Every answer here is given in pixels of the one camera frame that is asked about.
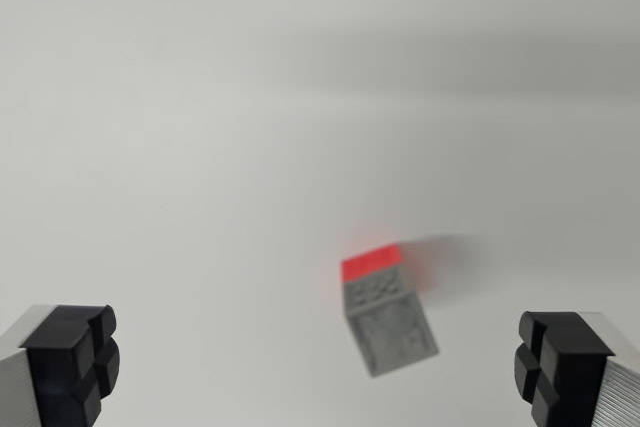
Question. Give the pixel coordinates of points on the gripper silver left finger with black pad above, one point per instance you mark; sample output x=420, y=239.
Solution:
x=55, y=362

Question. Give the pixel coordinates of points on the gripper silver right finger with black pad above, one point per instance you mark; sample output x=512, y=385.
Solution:
x=575, y=367

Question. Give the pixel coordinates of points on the grey embossed rubber cube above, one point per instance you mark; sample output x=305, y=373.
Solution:
x=392, y=334

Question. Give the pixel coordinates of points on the red embossed rubber cube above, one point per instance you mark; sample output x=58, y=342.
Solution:
x=372, y=263

